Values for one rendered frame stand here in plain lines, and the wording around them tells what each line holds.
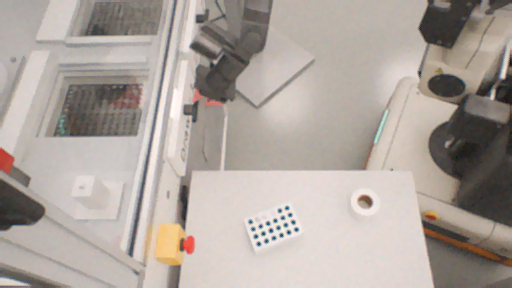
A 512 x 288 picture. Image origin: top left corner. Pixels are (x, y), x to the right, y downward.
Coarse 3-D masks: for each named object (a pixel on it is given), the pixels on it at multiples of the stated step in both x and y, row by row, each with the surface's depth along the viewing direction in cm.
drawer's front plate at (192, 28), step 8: (192, 0) 113; (200, 0) 119; (192, 8) 111; (200, 8) 119; (192, 16) 110; (192, 24) 109; (200, 24) 119; (192, 32) 108; (184, 40) 106; (184, 48) 104; (184, 56) 105; (192, 56) 108; (192, 64) 108; (192, 72) 111
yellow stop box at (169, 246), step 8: (168, 224) 83; (176, 224) 83; (160, 232) 82; (168, 232) 82; (176, 232) 82; (184, 232) 87; (160, 240) 81; (168, 240) 81; (176, 240) 81; (160, 248) 80; (168, 248) 80; (176, 248) 80; (160, 256) 80; (168, 256) 80; (176, 256) 80; (168, 264) 85; (176, 264) 85
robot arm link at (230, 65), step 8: (224, 48) 82; (232, 48) 82; (224, 56) 83; (232, 56) 82; (240, 56) 83; (224, 64) 83; (232, 64) 82; (240, 64) 83; (248, 64) 84; (224, 72) 84; (232, 72) 84; (240, 72) 85; (232, 80) 87
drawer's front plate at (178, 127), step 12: (180, 72) 100; (180, 84) 99; (192, 84) 108; (180, 96) 97; (192, 96) 107; (180, 108) 95; (180, 120) 94; (180, 132) 94; (168, 144) 90; (180, 144) 94; (168, 156) 89; (180, 156) 94; (180, 168) 94
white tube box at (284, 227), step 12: (288, 204) 95; (252, 216) 94; (276, 216) 94; (288, 216) 96; (252, 228) 94; (264, 228) 93; (276, 228) 94; (288, 228) 92; (300, 228) 92; (252, 240) 91; (264, 240) 92; (276, 240) 91; (288, 240) 92
